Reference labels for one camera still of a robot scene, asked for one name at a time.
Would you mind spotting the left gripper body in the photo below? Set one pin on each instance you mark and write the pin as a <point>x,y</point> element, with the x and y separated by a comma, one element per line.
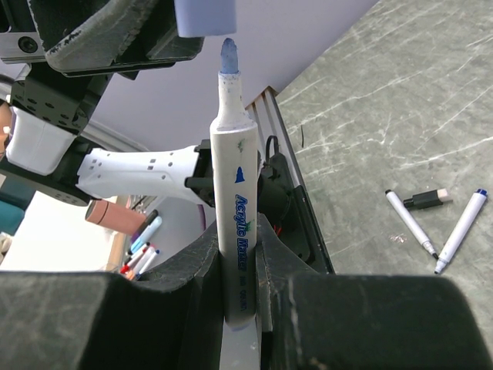
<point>66,99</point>

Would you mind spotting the black base frame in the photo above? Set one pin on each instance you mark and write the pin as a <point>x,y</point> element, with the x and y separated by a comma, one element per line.
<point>283,197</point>

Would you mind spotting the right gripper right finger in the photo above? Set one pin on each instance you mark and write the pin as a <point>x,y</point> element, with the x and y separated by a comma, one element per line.
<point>310,320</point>

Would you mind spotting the white pen dark blue tip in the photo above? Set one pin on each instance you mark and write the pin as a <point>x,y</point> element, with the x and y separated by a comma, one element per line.
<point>461,228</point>

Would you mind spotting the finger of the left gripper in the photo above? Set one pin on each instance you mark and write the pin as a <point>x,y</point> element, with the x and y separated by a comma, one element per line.
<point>164,44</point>
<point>88,35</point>

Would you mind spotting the box of markers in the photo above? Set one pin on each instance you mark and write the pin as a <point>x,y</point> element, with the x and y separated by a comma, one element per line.
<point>141,253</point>

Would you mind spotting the white pen light blue tip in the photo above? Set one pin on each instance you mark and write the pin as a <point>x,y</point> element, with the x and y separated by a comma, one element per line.
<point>234,140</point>

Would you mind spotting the white pen black tip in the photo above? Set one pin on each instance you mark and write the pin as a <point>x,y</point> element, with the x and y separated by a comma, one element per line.
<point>412,225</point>

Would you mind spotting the black pen cap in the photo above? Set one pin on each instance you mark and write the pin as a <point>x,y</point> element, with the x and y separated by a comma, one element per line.
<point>432,198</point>

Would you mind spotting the pink cup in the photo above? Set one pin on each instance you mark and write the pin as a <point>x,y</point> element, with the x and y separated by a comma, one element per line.
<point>114,217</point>

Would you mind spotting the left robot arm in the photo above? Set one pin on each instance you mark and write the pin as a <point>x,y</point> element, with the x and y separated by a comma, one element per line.
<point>74,169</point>

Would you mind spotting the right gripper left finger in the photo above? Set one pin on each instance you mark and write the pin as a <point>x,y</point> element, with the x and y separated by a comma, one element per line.
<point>171,319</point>

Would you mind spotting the light blue pen cap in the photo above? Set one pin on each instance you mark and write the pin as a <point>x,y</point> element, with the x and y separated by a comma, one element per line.
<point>204,18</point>

